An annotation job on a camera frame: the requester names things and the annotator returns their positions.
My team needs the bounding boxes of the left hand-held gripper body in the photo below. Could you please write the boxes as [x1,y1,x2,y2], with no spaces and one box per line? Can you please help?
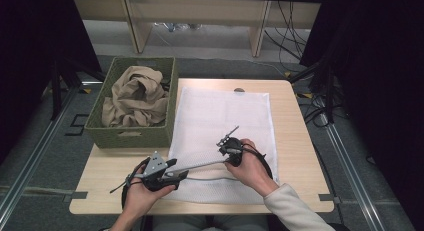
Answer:
[141,150,177,193]

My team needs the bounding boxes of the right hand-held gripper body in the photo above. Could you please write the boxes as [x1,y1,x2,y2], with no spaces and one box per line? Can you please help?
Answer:
[215,125,245,168]

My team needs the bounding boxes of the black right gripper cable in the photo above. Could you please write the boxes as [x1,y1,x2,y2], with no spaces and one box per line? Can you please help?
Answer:
[241,144,274,180]

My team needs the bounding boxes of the black floor cables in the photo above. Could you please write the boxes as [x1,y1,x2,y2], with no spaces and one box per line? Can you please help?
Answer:
[296,90,338,129]

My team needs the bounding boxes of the person's right hand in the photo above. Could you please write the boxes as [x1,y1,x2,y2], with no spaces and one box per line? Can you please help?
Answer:
[224,138,280,198]

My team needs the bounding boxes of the green woven basket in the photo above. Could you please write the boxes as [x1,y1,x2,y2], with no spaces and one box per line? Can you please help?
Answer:
[84,56,179,149]

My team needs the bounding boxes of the black hanging cables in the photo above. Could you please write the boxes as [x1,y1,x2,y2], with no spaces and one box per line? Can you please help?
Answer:
[263,0,311,64]

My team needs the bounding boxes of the beige garment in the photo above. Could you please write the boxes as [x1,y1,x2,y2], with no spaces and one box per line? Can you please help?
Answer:
[101,65,169,128]

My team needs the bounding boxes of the metal floor rail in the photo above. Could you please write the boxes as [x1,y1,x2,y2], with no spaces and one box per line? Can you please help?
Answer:
[0,80,101,222]
[319,114,388,231]

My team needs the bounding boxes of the black metal stand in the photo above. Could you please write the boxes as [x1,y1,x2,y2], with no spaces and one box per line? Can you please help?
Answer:
[49,55,106,120]
[288,57,338,124]

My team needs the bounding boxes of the dark curtain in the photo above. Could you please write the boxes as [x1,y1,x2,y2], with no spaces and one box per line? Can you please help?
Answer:
[299,0,424,230]
[0,0,101,165]

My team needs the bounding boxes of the grey tape strip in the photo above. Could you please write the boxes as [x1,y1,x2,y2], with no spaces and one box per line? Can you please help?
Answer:
[318,193,342,204]
[0,185,88,200]

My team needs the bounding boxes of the clear plastic bag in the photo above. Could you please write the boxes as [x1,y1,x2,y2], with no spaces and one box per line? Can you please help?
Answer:
[154,22,203,33]

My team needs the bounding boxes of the white mesh laundry bag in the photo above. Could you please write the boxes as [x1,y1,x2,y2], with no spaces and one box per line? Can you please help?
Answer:
[163,86,280,205]

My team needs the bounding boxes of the person's legs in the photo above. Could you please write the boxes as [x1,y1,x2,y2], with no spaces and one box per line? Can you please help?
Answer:
[153,214,269,231]

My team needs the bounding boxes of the person's left hand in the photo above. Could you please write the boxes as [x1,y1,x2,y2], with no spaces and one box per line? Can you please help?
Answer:
[121,177,178,223]

